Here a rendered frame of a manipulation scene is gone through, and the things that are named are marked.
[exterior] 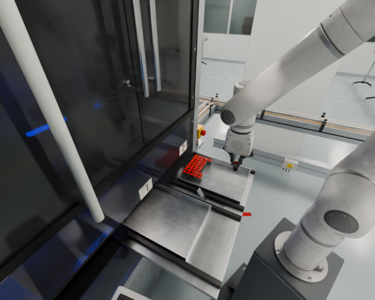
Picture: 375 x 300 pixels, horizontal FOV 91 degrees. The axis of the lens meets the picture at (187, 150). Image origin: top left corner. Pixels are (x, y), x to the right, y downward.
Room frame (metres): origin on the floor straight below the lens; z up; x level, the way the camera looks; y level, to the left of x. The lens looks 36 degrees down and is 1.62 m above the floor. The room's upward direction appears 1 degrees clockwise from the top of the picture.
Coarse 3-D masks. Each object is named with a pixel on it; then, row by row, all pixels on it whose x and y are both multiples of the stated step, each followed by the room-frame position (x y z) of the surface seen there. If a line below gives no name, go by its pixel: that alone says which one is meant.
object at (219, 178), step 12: (204, 156) 0.92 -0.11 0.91; (216, 168) 0.83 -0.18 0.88; (228, 168) 0.83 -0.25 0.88; (240, 168) 0.81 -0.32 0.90; (180, 180) 0.70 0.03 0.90; (204, 180) 0.73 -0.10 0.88; (216, 180) 0.73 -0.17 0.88; (228, 180) 0.73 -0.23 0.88; (240, 180) 0.73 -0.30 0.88; (216, 192) 0.61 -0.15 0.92; (228, 192) 0.64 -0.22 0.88; (240, 192) 0.65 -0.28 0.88
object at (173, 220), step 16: (160, 192) 0.63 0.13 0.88; (176, 192) 0.61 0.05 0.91; (144, 208) 0.53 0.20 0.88; (160, 208) 0.54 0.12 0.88; (176, 208) 0.54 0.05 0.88; (192, 208) 0.54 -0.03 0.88; (208, 208) 0.54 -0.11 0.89; (128, 224) 0.45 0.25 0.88; (144, 224) 0.45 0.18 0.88; (160, 224) 0.45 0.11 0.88; (176, 224) 0.45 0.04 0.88; (192, 224) 0.46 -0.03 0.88; (160, 240) 0.38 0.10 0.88; (176, 240) 0.38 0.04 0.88; (192, 240) 0.39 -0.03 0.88; (176, 256) 0.32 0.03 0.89
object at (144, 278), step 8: (144, 264) 0.44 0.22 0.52; (152, 264) 0.49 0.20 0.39; (136, 272) 0.38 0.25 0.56; (144, 272) 0.42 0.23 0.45; (152, 272) 0.48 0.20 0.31; (160, 272) 0.54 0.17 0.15; (128, 280) 0.34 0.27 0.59; (136, 280) 0.37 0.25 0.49; (144, 280) 0.41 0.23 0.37; (152, 280) 0.46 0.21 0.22; (128, 288) 0.32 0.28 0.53; (136, 288) 0.36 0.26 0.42; (144, 288) 0.40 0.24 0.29; (152, 288) 0.45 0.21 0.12
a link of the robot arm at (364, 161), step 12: (372, 132) 0.38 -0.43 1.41; (372, 144) 0.35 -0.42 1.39; (348, 156) 0.41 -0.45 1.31; (360, 156) 0.37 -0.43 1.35; (372, 156) 0.34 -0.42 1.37; (336, 168) 0.41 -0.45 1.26; (348, 168) 0.39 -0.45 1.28; (360, 168) 0.37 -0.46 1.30; (372, 168) 0.35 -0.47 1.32; (372, 180) 0.35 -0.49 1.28
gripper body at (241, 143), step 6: (228, 132) 0.59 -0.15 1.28; (234, 132) 0.57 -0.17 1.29; (252, 132) 0.57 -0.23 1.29; (228, 138) 0.58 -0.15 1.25; (234, 138) 0.57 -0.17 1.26; (240, 138) 0.56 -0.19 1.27; (246, 138) 0.56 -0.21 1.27; (252, 138) 0.56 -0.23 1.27; (228, 144) 0.58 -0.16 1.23; (234, 144) 0.57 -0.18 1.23; (240, 144) 0.56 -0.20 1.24; (246, 144) 0.55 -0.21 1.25; (252, 144) 0.57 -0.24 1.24; (228, 150) 0.58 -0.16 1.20; (234, 150) 0.57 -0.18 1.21; (240, 150) 0.56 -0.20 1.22; (246, 150) 0.55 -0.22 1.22; (246, 156) 0.55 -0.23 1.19
